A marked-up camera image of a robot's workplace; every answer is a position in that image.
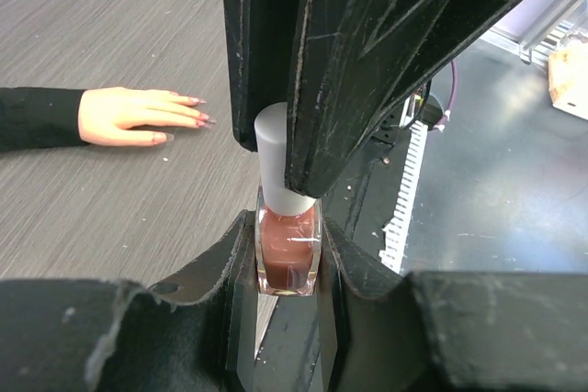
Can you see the nail polish bottle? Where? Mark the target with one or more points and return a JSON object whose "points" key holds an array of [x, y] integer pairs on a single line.
{"points": [[287, 250]]}

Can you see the white nail polish cap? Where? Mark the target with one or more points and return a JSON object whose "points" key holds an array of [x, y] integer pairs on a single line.
{"points": [[270, 129]]}

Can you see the white slotted cable duct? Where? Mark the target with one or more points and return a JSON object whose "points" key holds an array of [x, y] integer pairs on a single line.
{"points": [[397, 228]]}

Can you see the black sleeved shirt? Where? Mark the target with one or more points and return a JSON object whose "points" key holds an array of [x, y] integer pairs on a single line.
{"points": [[39, 118]]}

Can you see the mannequin hand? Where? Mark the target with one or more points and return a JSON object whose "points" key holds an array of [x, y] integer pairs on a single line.
{"points": [[123, 117]]}

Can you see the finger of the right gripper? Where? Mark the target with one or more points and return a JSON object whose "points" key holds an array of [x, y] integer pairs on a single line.
{"points": [[259, 37], [355, 60]]}

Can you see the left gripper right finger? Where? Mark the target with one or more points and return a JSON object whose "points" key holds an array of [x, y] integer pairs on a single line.
{"points": [[363, 312]]}

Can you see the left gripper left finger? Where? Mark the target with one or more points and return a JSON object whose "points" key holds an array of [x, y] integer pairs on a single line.
{"points": [[211, 338]]}

